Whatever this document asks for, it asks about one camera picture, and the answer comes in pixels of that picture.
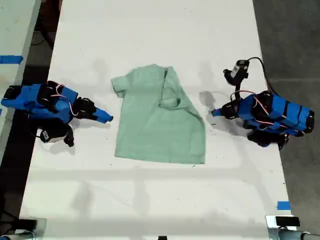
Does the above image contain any pale green T-shirt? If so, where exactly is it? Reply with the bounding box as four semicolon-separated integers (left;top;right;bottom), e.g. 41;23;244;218
110;63;207;165

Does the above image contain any long blue tape strip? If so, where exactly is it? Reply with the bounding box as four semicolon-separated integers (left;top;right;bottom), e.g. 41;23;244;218
0;54;24;65

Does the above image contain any short blue tape strip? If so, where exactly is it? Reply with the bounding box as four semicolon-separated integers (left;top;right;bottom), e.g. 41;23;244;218
276;200;292;211

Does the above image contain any metal table clamp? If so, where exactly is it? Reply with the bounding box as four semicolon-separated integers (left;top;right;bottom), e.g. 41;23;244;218
265;214;302;240
14;217;48;240

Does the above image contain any small black box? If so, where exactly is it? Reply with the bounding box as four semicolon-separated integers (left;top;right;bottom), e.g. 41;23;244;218
275;216;301;228
18;218;39;231

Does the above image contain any camera black stalk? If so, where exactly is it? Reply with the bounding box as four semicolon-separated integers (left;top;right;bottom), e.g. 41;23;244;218
63;123;76;148
234;77;244;101

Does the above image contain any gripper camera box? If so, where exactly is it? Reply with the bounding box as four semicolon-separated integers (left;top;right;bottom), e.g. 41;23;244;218
39;128;67;145
223;59;251;86

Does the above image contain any camera black cable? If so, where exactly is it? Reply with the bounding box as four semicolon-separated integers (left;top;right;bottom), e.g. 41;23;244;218
246;56;275;94
29;126;44;139

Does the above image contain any black floor cable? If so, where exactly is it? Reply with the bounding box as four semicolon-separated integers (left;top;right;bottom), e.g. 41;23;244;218
31;23;55;52

